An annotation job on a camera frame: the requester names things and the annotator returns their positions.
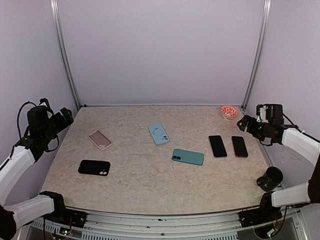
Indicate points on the red white patterned bowl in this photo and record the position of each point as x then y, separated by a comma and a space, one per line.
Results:
229, 112

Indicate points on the black phone case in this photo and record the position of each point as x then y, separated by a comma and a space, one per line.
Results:
94, 167

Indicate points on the left aluminium frame post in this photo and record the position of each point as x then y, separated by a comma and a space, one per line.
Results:
54, 5

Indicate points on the aluminium frame post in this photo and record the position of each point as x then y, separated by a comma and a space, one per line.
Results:
54, 5
258, 53

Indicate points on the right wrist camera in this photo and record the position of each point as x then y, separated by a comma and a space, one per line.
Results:
261, 113

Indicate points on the pink clear phone case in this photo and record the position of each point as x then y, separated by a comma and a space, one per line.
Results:
101, 141

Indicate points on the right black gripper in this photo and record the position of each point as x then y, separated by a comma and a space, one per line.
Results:
245, 119

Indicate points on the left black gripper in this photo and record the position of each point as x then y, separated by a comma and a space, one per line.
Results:
63, 124

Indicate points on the black phone red edge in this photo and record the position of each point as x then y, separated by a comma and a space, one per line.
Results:
239, 147

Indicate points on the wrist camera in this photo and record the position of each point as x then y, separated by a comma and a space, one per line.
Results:
261, 113
44, 102

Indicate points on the black phone silver edge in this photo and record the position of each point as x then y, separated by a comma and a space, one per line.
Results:
217, 146

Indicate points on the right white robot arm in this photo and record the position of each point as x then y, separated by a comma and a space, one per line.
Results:
281, 130

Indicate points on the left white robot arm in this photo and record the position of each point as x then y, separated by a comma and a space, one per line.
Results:
43, 126

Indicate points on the front aluminium rail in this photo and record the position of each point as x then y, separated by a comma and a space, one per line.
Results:
211, 226

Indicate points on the light blue phone case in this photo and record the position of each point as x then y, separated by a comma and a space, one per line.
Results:
158, 134

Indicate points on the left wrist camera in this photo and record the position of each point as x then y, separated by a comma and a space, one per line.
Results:
44, 102

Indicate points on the dark green mug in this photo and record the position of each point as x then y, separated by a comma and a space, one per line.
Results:
272, 177

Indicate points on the right aluminium frame post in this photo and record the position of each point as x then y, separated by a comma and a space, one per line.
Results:
258, 53

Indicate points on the teal green phone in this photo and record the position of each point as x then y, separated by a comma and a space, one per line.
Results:
188, 157

